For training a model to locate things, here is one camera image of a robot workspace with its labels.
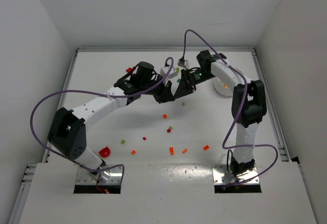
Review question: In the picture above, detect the red arch lego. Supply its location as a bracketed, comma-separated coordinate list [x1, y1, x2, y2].
[99, 147, 111, 158]

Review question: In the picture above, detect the white divided bowl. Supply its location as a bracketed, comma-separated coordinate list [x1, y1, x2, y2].
[214, 77, 232, 97]

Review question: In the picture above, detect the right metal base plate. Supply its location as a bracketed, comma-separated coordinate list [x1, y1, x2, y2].
[212, 164, 261, 186]

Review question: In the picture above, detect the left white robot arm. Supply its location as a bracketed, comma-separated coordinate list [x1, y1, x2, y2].
[48, 61, 176, 175]

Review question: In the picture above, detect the orange double lego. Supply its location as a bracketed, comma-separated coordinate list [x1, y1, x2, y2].
[169, 147, 175, 155]

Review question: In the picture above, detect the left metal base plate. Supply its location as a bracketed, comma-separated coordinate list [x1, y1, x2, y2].
[75, 165, 124, 186]

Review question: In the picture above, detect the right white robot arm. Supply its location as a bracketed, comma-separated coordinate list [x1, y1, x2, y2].
[174, 50, 267, 176]

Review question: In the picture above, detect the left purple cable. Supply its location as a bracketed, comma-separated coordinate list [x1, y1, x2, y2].
[30, 56, 175, 181]

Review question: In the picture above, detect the metal base plate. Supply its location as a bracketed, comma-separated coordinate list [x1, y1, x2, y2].
[212, 164, 261, 186]
[75, 165, 124, 186]

